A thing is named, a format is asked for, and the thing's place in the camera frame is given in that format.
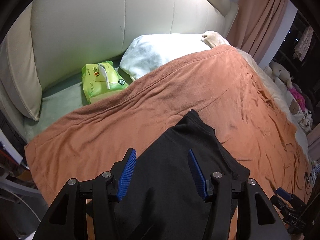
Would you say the black mesh garment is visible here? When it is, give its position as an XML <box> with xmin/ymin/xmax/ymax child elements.
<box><xmin>115</xmin><ymin>110</ymin><xmax>250</xmax><ymax>239</ymax></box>

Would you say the cream patterned bed sheet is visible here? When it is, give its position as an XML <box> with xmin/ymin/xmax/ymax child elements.
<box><xmin>236</xmin><ymin>49</ymin><xmax>310</xmax><ymax>163</ymax></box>

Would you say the green wet wipes pack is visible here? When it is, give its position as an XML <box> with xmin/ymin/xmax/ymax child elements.
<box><xmin>81</xmin><ymin>61</ymin><xmax>129</xmax><ymax>104</ymax></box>

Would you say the brown teddy bear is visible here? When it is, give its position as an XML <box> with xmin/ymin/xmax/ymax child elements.
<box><xmin>289</xmin><ymin>99</ymin><xmax>300</xmax><ymax>115</ymax></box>

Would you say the orange brown bed blanket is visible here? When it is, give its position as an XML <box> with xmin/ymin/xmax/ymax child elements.
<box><xmin>24</xmin><ymin>44</ymin><xmax>312</xmax><ymax>240</ymax></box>

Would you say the pink knitted item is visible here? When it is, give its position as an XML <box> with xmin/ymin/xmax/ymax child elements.
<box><xmin>289</xmin><ymin>87</ymin><xmax>306</xmax><ymax>112</ymax></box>

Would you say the white pillow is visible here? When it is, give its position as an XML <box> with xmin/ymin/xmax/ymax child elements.
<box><xmin>119</xmin><ymin>32</ymin><xmax>227</xmax><ymax>82</ymax></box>

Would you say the beige plush toy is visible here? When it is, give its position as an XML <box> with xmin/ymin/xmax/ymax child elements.
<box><xmin>269</xmin><ymin>61</ymin><xmax>293</xmax><ymax>89</ymax></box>

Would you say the open dark wardrobe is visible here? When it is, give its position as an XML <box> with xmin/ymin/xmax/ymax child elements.
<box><xmin>273</xmin><ymin>12</ymin><xmax>319</xmax><ymax>124</ymax></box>

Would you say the cream padded headboard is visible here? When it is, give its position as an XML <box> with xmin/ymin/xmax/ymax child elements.
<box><xmin>1</xmin><ymin>0</ymin><xmax>238</xmax><ymax>120</ymax></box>

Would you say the pink curtain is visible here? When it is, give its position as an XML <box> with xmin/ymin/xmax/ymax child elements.
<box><xmin>227</xmin><ymin>0</ymin><xmax>289</xmax><ymax>63</ymax></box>

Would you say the black earphone cable device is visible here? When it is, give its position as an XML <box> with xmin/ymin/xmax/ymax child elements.
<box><xmin>304</xmin><ymin>171</ymin><xmax>314</xmax><ymax>195</ymax></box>

